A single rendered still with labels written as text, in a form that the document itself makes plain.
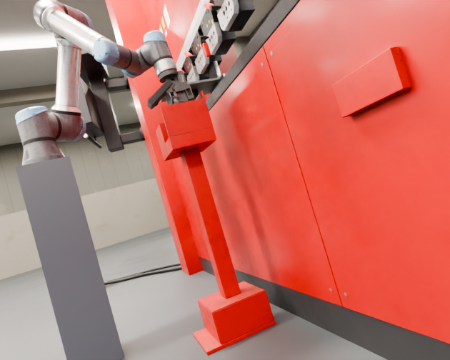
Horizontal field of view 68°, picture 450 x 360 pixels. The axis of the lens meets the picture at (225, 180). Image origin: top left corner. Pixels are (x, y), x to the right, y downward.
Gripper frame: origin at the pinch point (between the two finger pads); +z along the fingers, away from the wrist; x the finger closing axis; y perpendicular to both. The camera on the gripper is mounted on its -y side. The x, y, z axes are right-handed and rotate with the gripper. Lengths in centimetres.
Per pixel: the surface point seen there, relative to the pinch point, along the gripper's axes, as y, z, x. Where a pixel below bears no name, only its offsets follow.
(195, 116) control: 4.5, -2.0, -4.9
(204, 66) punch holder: 32, -34, 36
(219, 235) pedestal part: -0.5, 39.6, 2.3
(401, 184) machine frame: 16, 35, -65
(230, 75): 19.5, -10.6, -10.8
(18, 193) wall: -230, -159, 916
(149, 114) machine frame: 16, -43, 122
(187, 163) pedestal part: -2.2, 11.9, 2.2
